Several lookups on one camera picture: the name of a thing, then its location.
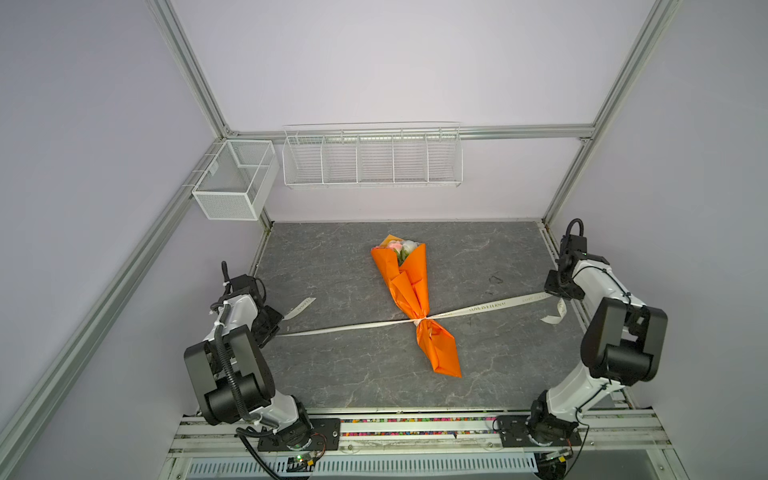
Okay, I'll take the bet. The cream printed ribbon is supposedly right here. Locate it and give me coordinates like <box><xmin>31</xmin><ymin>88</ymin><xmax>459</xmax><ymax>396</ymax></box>
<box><xmin>279</xmin><ymin>292</ymin><xmax>567</xmax><ymax>337</ymax></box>

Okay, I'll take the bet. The orange yellow wrapping paper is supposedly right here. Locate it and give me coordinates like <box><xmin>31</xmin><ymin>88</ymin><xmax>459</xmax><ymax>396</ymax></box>
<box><xmin>371</xmin><ymin>235</ymin><xmax>462</xmax><ymax>378</ymax></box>

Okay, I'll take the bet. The white fake rose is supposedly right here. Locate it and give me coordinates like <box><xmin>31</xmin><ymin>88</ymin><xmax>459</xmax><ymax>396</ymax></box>
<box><xmin>401</xmin><ymin>240</ymin><xmax>420</xmax><ymax>257</ymax></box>

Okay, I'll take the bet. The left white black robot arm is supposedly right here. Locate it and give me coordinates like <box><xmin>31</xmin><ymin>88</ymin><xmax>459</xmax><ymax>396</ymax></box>
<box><xmin>184</xmin><ymin>261</ymin><xmax>314</xmax><ymax>479</ymax></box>

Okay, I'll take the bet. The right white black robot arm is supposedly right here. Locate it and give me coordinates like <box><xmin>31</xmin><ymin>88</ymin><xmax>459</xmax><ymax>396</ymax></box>
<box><xmin>527</xmin><ymin>218</ymin><xmax>668</xmax><ymax>446</ymax></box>

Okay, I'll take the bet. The small white mesh basket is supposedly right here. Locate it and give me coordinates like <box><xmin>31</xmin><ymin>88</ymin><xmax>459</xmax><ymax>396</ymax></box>
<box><xmin>192</xmin><ymin>139</ymin><xmax>279</xmax><ymax>221</ymax></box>

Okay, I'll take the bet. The white vent grille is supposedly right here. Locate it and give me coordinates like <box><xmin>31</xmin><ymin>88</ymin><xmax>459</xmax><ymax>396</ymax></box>
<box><xmin>186</xmin><ymin>452</ymin><xmax>538</xmax><ymax>479</ymax></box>

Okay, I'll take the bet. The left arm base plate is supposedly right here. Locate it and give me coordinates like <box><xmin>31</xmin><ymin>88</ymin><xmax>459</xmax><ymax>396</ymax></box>
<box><xmin>257</xmin><ymin>417</ymin><xmax>341</xmax><ymax>452</ymax></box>

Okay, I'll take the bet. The long white wire basket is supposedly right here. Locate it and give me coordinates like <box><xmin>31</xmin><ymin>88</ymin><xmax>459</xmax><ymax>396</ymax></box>
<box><xmin>282</xmin><ymin>122</ymin><xmax>464</xmax><ymax>188</ymax></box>

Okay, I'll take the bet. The aluminium mounting rail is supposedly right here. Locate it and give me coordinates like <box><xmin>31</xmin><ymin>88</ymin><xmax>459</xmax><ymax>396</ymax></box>
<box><xmin>168</xmin><ymin>409</ymin><xmax>673</xmax><ymax>458</ymax></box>

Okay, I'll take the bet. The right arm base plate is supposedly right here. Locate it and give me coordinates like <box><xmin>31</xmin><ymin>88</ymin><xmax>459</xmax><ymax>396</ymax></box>
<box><xmin>492</xmin><ymin>414</ymin><xmax>583</xmax><ymax>448</ymax></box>

